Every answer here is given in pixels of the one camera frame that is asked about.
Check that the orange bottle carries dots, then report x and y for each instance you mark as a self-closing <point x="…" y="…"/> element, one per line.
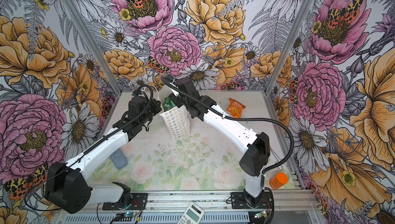
<point x="278" y="180"/>

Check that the metal wire clip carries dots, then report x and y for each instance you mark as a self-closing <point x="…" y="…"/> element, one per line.
<point x="276" y="157"/>

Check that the white paper bag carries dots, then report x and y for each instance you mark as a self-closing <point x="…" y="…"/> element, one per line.
<point x="177" y="119"/>

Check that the blue grey oval case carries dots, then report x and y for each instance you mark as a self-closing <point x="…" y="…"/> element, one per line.
<point x="119" y="159"/>

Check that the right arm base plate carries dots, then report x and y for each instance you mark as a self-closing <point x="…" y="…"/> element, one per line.
<point x="243" y="200"/>

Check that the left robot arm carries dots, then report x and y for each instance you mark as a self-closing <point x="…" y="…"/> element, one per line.
<point x="66" y="184"/>

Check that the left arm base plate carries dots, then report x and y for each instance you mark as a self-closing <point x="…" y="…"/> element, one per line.
<point x="135" y="201"/>

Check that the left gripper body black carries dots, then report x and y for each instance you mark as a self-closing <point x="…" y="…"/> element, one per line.
<point x="155" y="109"/>

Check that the aluminium front rail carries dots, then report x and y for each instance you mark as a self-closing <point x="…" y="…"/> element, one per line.
<point x="168" y="201"/>

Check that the green snack packet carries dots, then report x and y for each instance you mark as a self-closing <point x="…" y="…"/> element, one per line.
<point x="168" y="104"/>

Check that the white calculator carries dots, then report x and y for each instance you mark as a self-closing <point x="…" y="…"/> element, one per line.
<point x="192" y="215"/>

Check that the green circuit board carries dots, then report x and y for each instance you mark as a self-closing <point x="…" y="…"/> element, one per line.
<point x="129" y="217"/>

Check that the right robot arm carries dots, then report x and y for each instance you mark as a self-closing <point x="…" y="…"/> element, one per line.
<point x="255" y="146"/>

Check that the orange red snack packet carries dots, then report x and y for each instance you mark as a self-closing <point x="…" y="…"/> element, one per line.
<point x="235" y="108"/>

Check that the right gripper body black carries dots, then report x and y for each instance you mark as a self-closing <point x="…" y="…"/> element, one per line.
<point x="179" y="100"/>

